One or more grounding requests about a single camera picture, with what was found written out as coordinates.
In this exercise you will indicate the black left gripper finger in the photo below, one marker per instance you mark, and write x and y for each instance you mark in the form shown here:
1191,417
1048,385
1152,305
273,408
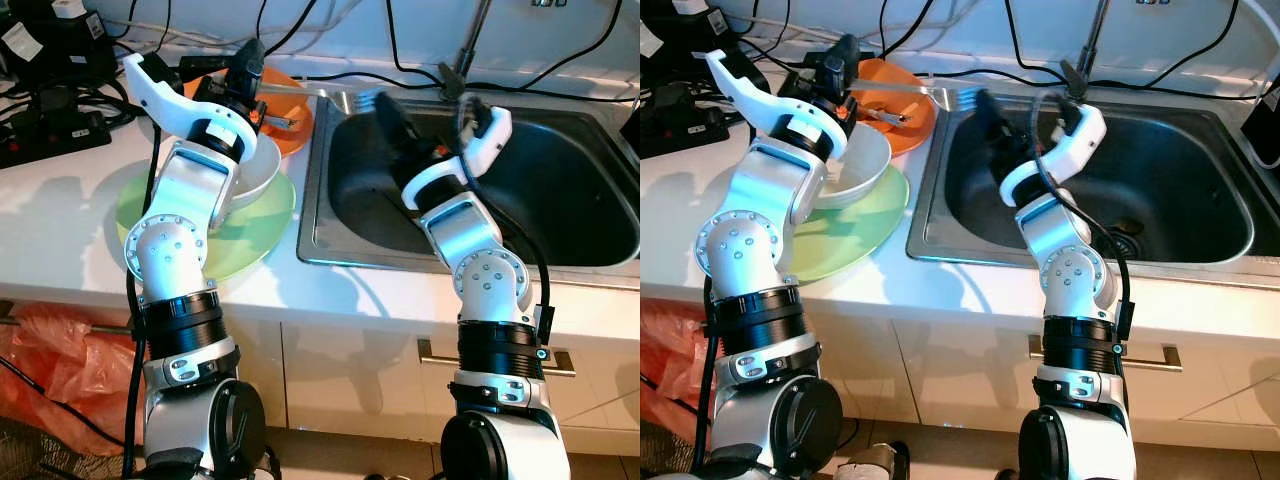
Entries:
250,62
840,60

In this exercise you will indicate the green plate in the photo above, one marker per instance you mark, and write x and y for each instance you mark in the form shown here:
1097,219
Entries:
860,235
250,235

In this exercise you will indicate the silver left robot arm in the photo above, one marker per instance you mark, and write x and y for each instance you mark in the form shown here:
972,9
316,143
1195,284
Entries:
745,240
165,250

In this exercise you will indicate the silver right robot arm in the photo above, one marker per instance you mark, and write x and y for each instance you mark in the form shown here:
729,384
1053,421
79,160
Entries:
480,270
1075,270

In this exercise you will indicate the white kitchen cabinet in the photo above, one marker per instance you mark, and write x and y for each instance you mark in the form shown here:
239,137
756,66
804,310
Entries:
950,370
340,370

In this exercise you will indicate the small metal utensil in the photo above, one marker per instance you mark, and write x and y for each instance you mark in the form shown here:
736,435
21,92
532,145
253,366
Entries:
285,121
900,117

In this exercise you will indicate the grey metal faucet pipe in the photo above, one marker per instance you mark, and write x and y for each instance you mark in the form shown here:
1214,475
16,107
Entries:
470,40
1092,40

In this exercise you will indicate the orange bowl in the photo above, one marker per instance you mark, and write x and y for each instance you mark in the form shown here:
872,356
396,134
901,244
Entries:
915,135
295,140

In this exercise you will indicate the white bowl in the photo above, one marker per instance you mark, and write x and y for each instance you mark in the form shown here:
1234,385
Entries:
258,175
865,165

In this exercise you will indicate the steel sink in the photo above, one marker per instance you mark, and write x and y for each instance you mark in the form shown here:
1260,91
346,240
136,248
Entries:
1190,170
560,200

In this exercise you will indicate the black power strip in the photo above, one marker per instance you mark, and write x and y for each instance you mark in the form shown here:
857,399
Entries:
665,130
50,138

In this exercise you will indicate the black box device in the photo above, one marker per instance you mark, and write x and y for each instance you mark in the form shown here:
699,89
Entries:
1262,130

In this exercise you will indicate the red plastic bag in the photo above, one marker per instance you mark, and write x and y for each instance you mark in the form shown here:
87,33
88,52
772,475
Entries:
60,380
670,370

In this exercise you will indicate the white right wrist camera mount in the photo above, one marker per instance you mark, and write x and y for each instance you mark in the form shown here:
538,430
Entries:
1088,135
495,140

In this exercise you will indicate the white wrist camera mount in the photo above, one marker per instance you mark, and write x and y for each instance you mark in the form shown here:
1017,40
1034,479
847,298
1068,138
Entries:
495,140
745,90
1088,135
160,100

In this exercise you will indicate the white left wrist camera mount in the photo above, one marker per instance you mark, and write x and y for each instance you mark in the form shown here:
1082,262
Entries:
160,100
745,90

